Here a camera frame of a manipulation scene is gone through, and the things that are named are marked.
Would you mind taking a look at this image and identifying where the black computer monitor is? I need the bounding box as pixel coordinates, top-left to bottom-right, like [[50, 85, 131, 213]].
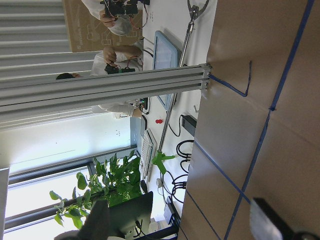
[[106, 191, 181, 240]]

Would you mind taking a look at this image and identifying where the aluminium frame post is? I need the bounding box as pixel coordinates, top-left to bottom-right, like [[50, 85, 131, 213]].
[[0, 64, 211, 121]]

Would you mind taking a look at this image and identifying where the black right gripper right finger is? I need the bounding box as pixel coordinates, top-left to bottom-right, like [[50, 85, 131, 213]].
[[249, 197, 294, 240]]

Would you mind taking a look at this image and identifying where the black cable hub box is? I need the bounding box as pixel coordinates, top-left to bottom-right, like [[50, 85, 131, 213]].
[[163, 196, 181, 226]]

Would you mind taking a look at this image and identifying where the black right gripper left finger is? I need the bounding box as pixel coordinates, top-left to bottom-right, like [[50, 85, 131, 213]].
[[77, 200, 110, 240]]

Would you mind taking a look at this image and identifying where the red small object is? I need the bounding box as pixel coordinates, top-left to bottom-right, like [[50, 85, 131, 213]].
[[155, 119, 163, 124]]

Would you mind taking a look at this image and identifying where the green plastic clamp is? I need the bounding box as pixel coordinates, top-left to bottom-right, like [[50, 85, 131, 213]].
[[151, 151, 175, 175]]

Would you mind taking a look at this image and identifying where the cardboard box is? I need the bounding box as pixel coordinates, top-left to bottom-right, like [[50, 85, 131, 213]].
[[62, 0, 143, 53]]

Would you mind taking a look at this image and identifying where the white keyboard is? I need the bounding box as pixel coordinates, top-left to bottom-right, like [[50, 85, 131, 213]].
[[139, 128, 157, 182]]

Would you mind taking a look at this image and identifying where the metal reacher grabber pole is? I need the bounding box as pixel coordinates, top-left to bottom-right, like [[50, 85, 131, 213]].
[[157, 0, 210, 152]]

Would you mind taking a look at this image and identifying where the green potted plant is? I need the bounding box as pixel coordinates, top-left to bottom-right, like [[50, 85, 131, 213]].
[[49, 151, 142, 230]]

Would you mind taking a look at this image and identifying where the black power adapter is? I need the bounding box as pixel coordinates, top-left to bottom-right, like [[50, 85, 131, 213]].
[[181, 115, 197, 136]]

